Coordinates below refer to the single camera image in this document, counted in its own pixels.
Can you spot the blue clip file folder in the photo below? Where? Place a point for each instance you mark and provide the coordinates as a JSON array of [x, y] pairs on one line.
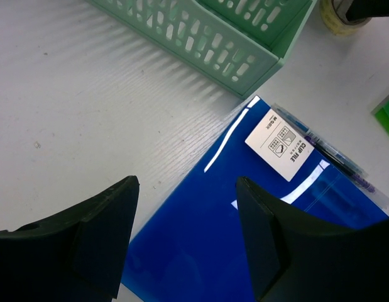
[[192, 248]]

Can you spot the green file organizer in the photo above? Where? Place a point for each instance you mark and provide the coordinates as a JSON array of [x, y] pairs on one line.
[[237, 44]]

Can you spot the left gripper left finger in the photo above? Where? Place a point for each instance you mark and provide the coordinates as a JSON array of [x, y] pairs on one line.
[[77, 254]]

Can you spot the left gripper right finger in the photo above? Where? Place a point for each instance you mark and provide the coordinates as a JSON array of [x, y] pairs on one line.
[[295, 256]]

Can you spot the blue pen in package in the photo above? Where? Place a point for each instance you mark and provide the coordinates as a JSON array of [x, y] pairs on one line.
[[348, 167]]

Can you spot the yellowish tape roll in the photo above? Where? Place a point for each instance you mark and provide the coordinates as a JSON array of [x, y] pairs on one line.
[[333, 14]]

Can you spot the green clip file folder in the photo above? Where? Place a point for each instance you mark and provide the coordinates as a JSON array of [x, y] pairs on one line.
[[381, 112]]

